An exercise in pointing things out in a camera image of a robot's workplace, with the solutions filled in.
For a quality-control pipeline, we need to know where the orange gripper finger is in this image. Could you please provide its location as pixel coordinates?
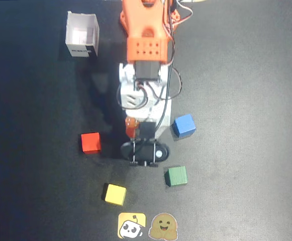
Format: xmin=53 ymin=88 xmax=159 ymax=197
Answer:
xmin=125 ymin=116 xmax=140 ymax=140

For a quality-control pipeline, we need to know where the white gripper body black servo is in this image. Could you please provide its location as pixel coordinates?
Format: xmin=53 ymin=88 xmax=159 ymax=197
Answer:
xmin=125 ymin=99 xmax=173 ymax=141

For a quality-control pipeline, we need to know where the blue wooden cube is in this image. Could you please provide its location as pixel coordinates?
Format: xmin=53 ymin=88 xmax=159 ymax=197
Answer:
xmin=172 ymin=113 xmax=197 ymax=138

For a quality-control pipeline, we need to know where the red wooden cube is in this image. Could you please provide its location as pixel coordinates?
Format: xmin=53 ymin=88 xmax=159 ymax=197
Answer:
xmin=80 ymin=132 xmax=103 ymax=155

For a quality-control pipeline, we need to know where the green wooden cube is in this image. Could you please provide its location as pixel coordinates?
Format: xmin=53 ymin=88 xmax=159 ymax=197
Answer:
xmin=164 ymin=165 xmax=188 ymax=187

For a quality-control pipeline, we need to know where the yellow wooden cube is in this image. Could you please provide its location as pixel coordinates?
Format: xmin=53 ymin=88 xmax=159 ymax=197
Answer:
xmin=102 ymin=183 xmax=127 ymax=206

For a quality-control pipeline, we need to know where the black fabric desk mat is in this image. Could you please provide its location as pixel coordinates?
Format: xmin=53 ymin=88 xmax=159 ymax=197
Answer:
xmin=0 ymin=0 xmax=292 ymax=241

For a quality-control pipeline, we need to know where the yellow robot face sticker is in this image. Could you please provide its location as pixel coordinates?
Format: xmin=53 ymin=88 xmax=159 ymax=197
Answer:
xmin=117 ymin=212 xmax=147 ymax=239

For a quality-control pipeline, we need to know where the hugging face emoji sticker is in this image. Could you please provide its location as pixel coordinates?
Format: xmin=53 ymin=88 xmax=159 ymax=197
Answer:
xmin=148 ymin=212 xmax=179 ymax=240

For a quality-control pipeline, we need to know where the white open cardboard box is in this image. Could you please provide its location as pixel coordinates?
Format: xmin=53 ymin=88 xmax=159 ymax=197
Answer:
xmin=65 ymin=11 xmax=100 ymax=59

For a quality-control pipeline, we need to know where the black camera cable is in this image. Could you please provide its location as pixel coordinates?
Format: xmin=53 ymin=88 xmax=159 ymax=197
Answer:
xmin=155 ymin=0 xmax=178 ymax=131

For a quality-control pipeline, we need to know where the black oval wrist camera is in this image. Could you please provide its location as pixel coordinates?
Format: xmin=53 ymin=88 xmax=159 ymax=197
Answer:
xmin=120 ymin=138 xmax=171 ymax=168

